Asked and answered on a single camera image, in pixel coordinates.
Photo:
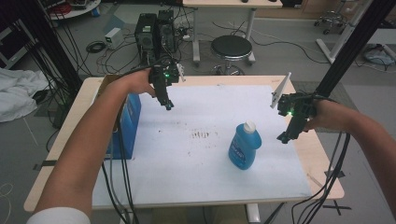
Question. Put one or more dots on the blue bottle with white cap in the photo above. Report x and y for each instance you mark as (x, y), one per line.
(244, 149)

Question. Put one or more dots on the black tape strip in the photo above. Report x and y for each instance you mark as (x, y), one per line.
(45, 164)

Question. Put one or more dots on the small white device box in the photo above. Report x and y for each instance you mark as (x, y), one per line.
(113, 38)

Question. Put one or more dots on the white table mat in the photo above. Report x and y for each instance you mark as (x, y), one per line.
(193, 168)

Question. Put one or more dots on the person's right hand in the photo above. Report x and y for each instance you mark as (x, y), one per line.
(327, 115)

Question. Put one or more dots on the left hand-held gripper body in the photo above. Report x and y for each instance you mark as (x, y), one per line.
(162, 76)

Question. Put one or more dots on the office chair wheel base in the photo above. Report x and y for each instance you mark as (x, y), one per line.
(330, 21)

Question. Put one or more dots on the black round stool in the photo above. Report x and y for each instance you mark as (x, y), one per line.
(231, 47)

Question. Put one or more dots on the black computer tower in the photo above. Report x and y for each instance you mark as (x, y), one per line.
(166, 29)
(145, 37)

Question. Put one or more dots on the round white table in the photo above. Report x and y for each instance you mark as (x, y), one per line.
(76, 9)

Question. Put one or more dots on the black metal frame post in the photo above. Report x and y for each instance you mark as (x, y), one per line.
(54, 40)
(355, 46)

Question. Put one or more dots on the wooden desk with white legs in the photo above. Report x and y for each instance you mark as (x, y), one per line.
(230, 3)

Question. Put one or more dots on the white table leg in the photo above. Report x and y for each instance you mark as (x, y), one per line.
(252, 214)

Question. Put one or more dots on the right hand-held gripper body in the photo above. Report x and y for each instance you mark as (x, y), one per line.
(297, 109)

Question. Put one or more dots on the black tape cross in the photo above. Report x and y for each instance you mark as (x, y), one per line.
(336, 207)

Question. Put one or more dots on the white crumpled cloth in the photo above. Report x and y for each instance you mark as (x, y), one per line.
(17, 93)

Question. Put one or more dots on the person's left hand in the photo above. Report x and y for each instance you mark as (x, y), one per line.
(140, 82)

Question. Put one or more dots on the blue cardboard box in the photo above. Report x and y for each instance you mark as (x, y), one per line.
(126, 127)

